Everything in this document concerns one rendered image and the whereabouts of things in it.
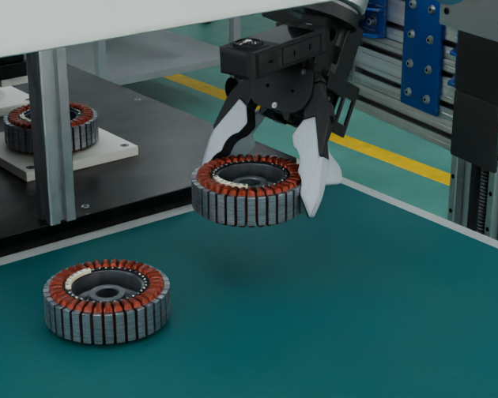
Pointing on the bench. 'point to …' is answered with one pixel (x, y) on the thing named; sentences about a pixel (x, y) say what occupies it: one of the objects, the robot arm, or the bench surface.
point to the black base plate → (169, 143)
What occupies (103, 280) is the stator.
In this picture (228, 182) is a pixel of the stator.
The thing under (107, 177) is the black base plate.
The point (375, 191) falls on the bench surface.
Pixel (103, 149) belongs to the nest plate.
